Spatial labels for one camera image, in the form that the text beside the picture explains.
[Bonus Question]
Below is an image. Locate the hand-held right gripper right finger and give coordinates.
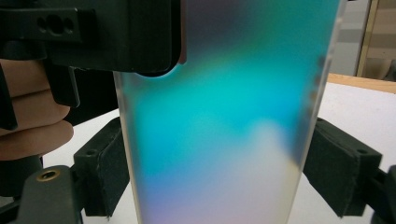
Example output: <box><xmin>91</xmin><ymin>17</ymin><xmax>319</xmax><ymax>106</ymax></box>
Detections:
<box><xmin>303</xmin><ymin>118</ymin><xmax>384</xmax><ymax>218</ymax></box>

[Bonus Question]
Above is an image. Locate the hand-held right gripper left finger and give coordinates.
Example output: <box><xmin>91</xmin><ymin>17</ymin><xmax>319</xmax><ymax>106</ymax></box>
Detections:
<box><xmin>73</xmin><ymin>117</ymin><xmax>131</xmax><ymax>218</ymax></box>

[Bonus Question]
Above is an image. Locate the beige wooden desk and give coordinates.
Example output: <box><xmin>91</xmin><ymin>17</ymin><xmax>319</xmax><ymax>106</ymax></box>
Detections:
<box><xmin>356</xmin><ymin>0</ymin><xmax>396</xmax><ymax>82</ymax></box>

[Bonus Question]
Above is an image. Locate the iridescent smartphone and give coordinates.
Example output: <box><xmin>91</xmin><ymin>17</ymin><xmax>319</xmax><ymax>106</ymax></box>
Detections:
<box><xmin>122</xmin><ymin>0</ymin><xmax>332</xmax><ymax>224</ymax></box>

